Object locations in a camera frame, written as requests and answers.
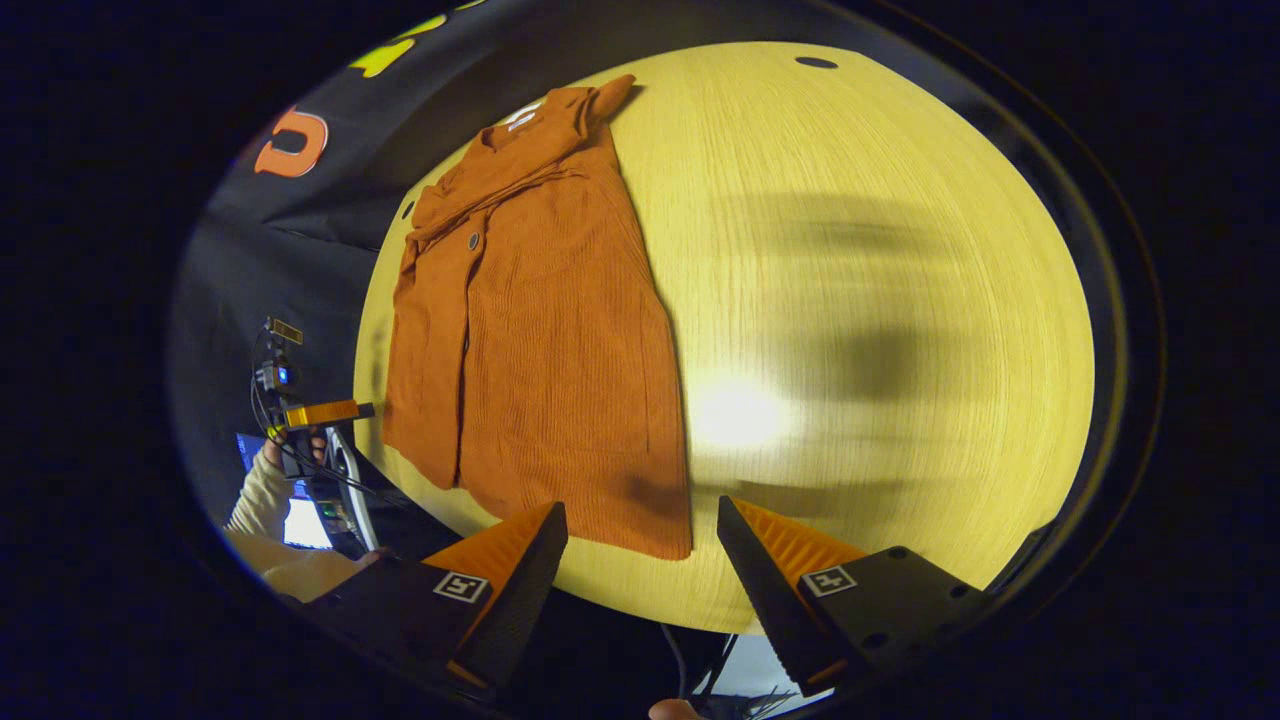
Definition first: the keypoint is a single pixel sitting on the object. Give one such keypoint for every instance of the person's cream sweater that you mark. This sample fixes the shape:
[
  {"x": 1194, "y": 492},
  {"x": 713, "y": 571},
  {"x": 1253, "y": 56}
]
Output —
[{"x": 300, "y": 572}]

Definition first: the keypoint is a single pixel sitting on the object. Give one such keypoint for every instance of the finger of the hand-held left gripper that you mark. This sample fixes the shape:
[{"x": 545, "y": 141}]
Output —
[{"x": 320, "y": 413}]

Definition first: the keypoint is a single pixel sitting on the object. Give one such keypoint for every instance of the lit blue screen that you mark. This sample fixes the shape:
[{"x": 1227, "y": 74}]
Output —
[{"x": 305, "y": 522}]

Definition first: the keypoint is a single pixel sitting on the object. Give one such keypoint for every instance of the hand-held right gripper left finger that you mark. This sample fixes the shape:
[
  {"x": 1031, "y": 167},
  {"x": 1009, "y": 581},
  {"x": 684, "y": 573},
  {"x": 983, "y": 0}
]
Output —
[{"x": 520, "y": 610}]

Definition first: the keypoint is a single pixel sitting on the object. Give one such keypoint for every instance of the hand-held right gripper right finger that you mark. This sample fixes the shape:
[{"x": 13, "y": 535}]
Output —
[{"x": 765, "y": 600}]

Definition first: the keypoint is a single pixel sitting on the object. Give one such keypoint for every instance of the black backdrop cloth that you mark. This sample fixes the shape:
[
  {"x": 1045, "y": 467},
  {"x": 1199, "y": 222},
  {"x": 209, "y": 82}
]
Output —
[{"x": 300, "y": 215}]

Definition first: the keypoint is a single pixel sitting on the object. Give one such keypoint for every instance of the rust orange coat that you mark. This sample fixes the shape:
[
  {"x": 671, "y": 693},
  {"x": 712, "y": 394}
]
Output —
[{"x": 540, "y": 350}]

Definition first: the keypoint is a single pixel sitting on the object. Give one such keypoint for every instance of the white curved frame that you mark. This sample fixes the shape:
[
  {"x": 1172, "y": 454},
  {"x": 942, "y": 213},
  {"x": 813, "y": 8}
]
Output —
[{"x": 358, "y": 490}]

